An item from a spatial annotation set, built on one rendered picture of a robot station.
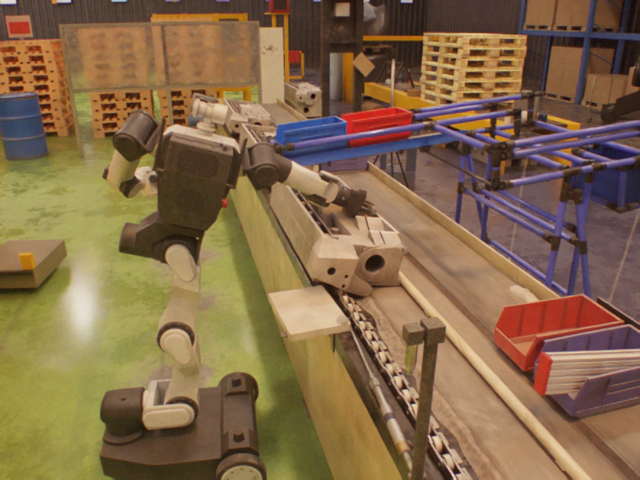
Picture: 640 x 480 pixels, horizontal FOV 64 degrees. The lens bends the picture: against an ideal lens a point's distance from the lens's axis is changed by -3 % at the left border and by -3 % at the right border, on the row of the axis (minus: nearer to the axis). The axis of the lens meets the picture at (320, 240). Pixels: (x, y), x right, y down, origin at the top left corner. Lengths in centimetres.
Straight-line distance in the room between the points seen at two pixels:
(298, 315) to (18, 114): 690
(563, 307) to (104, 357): 241
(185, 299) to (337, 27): 716
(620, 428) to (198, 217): 139
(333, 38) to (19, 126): 474
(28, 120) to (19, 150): 45
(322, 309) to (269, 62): 637
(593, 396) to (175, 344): 140
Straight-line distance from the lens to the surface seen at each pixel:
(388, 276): 212
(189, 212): 178
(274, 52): 800
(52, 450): 274
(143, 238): 192
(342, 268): 195
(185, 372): 218
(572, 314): 199
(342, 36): 881
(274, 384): 284
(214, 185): 171
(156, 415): 228
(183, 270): 193
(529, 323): 189
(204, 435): 235
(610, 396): 167
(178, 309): 205
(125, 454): 235
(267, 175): 181
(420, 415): 113
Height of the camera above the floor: 174
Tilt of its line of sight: 23 degrees down
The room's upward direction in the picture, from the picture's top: straight up
